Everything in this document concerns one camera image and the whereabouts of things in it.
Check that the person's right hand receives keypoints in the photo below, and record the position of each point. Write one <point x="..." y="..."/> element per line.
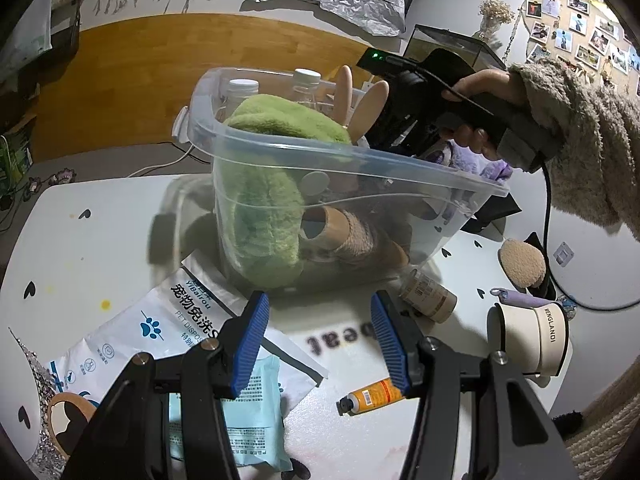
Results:
<point x="490" y="85"/>

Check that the green plush cloth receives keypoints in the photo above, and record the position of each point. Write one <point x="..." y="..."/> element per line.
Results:
<point x="260" y="210"/>

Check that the wooden spoon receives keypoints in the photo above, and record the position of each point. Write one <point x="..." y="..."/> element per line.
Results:
<point x="367" y="110"/>
<point x="343" y="92"/>

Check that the purple cloth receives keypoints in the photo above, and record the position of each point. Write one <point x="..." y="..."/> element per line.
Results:
<point x="492" y="170"/>

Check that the silver tinsel garland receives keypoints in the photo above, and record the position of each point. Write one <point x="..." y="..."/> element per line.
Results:
<point x="37" y="385"/>

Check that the orange tube with black cap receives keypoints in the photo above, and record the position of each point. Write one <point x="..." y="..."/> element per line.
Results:
<point x="372" y="395"/>

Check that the green box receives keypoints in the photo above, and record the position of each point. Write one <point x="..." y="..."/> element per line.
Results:
<point x="15" y="160"/>

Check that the black flat object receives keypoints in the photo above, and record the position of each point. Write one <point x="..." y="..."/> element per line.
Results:
<point x="497" y="212"/>

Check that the heart-shaped photo board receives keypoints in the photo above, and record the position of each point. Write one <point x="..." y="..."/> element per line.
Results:
<point x="585" y="35"/>

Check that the glass tank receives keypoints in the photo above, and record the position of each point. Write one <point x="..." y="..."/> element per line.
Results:
<point x="450" y="42"/>

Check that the person's right forearm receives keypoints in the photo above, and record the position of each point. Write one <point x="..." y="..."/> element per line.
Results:
<point x="590" y="130"/>

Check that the small white square tag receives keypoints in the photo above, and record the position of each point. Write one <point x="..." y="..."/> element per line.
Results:
<point x="563" y="254"/>

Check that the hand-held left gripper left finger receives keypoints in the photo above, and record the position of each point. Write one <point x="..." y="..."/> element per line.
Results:
<point x="250" y="340"/>

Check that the beige woven rug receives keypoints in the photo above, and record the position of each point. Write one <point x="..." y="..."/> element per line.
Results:
<point x="610" y="425"/>

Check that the clear plastic container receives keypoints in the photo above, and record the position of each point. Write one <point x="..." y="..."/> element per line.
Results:
<point x="380" y="175"/>

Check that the beige powder puff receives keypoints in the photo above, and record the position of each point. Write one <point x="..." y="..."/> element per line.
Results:
<point x="522" y="262"/>

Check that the white and blue wipes pouch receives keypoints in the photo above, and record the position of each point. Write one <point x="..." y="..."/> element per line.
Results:
<point x="165" y="320"/>

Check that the light blue wipes packet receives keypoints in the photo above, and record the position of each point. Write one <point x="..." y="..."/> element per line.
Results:
<point x="255" y="410"/>

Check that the clear bottle with white cap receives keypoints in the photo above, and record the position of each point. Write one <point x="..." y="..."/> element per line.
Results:
<point x="306" y="82"/>
<point x="243" y="91"/>

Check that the dried flowers in vase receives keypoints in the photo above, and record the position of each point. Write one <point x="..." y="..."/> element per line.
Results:
<point x="495" y="12"/>

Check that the cream round cup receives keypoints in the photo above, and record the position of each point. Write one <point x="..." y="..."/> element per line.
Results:
<point x="535" y="335"/>

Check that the cork panda coaster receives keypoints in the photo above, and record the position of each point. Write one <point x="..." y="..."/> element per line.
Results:
<point x="67" y="420"/>

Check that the jute twine spool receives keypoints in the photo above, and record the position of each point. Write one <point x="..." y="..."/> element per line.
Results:
<point x="345" y="232"/>

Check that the small brown labelled bottle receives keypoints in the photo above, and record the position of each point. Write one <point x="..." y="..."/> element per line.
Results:
<point x="430" y="296"/>

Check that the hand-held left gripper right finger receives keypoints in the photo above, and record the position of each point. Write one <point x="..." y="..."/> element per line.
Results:
<point x="387" y="340"/>

